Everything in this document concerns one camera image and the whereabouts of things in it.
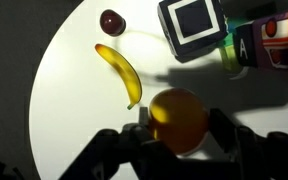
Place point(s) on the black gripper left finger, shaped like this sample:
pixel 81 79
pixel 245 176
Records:
pixel 143 116

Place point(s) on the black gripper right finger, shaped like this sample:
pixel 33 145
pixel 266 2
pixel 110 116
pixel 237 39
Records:
pixel 224 130

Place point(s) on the yellow round toy fruit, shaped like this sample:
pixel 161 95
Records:
pixel 179 120

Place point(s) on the green flat block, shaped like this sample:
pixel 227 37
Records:
pixel 230 50

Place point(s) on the black letter cube block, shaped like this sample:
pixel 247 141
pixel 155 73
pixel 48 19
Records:
pixel 245 48

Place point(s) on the yellow toy banana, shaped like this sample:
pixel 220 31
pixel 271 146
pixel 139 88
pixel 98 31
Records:
pixel 124 71

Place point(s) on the dark red toy apple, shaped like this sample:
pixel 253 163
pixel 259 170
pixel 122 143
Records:
pixel 112 22

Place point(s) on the blue cube with square print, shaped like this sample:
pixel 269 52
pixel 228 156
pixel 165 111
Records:
pixel 192 26

